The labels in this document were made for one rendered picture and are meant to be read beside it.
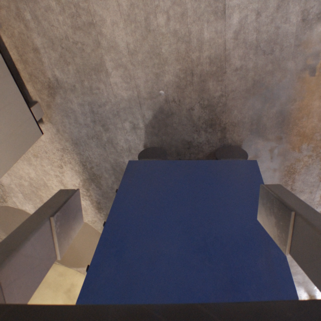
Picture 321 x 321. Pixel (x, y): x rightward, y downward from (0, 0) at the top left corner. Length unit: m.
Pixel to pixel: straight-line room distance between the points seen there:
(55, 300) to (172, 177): 1.56
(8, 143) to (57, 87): 0.28
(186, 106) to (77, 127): 0.48
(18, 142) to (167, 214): 0.61
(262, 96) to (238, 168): 0.28
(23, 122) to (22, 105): 0.06
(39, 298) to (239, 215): 1.73
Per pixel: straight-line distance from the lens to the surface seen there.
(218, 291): 0.57
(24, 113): 1.04
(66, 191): 0.16
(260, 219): 0.17
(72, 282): 2.18
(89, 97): 0.99
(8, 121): 0.97
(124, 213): 0.70
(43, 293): 2.14
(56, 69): 1.01
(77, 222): 0.16
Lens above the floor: 0.83
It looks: 51 degrees down
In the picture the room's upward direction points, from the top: 168 degrees counter-clockwise
